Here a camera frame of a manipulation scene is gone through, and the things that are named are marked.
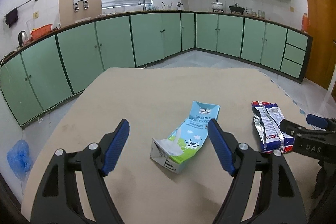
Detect blue red silver pouch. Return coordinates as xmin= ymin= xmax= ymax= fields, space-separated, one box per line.
xmin=252 ymin=101 xmax=294 ymax=153

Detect blue whole milk carton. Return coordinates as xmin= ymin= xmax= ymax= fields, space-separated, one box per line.
xmin=150 ymin=101 xmax=221 ymax=174

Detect green lower kitchen cabinets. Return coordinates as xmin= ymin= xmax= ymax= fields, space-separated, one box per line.
xmin=1 ymin=11 xmax=313 ymax=126

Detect blue plastic bag on floor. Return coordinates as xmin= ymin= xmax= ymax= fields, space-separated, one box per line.
xmin=6 ymin=139 xmax=33 ymax=180

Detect orange thermos flask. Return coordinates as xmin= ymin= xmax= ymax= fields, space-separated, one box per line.
xmin=301 ymin=12 xmax=310 ymax=33

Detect left wooden door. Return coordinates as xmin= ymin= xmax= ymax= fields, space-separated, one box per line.
xmin=305 ymin=0 xmax=335 ymax=89

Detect black wok pan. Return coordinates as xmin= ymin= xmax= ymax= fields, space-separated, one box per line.
xmin=229 ymin=3 xmax=245 ymax=15

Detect steel electric kettle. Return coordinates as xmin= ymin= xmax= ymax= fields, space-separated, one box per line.
xmin=18 ymin=31 xmax=30 ymax=48

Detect orange plastic basket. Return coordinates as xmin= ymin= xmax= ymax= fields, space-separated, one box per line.
xmin=31 ymin=24 xmax=52 ymax=40

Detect dark hanging towel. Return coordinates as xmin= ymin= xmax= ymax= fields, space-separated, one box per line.
xmin=5 ymin=7 xmax=18 ymax=28

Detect chrome sink faucet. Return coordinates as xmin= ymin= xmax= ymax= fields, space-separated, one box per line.
xmin=138 ymin=0 xmax=146 ymax=11

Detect brown cardboard box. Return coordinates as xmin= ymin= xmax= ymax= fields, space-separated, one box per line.
xmin=59 ymin=0 xmax=102 ymax=27

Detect chrome towel rail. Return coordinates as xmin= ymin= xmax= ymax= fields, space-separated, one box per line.
xmin=17 ymin=0 xmax=38 ymax=9

